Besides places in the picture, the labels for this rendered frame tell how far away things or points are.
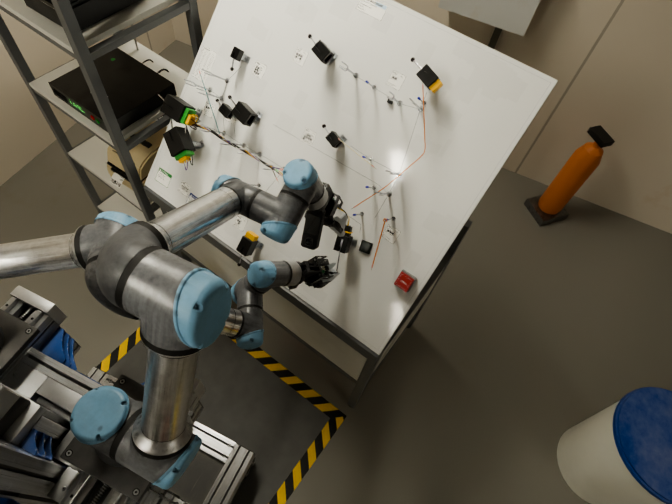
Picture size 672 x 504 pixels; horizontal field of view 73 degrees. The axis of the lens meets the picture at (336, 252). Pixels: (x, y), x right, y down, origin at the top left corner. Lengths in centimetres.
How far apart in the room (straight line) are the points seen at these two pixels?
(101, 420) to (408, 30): 135
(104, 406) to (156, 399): 21
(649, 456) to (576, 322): 103
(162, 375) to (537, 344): 238
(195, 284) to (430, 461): 195
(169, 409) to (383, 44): 124
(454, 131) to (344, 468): 164
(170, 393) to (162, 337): 15
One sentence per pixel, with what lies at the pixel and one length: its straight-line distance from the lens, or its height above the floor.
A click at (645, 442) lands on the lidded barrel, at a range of 233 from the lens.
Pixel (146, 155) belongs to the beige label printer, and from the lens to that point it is 222.
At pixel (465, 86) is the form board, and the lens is 154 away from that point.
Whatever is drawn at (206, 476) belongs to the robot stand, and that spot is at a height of 21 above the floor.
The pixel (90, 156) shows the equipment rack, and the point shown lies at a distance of 256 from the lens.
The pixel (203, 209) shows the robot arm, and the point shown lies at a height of 163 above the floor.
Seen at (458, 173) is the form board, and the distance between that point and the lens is 150.
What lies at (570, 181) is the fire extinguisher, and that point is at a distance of 320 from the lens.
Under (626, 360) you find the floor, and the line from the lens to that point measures 318.
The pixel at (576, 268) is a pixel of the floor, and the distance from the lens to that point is 333.
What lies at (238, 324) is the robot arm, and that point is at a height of 122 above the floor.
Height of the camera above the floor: 239
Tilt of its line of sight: 57 degrees down
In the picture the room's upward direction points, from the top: 10 degrees clockwise
